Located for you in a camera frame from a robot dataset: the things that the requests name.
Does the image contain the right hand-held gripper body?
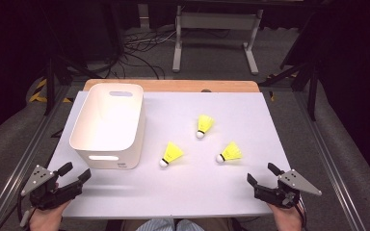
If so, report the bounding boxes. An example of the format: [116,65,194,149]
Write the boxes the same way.
[253,168,323,210]

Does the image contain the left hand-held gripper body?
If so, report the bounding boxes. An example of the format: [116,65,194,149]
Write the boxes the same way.
[20,165,85,211]

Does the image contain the yellow shuttlecock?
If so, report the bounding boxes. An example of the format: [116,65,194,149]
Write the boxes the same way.
[215,141,244,165]
[196,114,216,140]
[159,141,185,168]

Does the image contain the white plastic bin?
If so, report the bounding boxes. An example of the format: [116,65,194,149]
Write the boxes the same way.
[68,82,147,170]

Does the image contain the person's right hand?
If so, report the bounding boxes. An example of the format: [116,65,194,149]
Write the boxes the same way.
[268,201,304,231]

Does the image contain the person's left hand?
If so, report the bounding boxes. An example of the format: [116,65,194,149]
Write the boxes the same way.
[28,200,71,231]

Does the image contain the white flat board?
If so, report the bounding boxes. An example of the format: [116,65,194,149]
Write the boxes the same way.
[46,90,306,219]

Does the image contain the yellow black hazard tape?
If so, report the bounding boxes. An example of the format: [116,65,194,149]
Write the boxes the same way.
[28,78,73,104]

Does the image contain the black metal stand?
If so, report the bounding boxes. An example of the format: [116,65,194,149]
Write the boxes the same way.
[258,13,322,122]

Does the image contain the black tripod stand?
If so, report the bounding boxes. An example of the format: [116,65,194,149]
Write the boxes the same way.
[42,54,104,116]

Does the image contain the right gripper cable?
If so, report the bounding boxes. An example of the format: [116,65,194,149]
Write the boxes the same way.
[293,196,308,231]

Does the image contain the aluminium rail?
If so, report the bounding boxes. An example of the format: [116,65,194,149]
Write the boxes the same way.
[293,90,367,231]
[0,84,75,231]

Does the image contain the black floor cables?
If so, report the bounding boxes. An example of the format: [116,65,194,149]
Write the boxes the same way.
[121,28,177,81]

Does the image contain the white metal stand frame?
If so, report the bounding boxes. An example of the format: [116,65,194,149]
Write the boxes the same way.
[172,4,264,76]

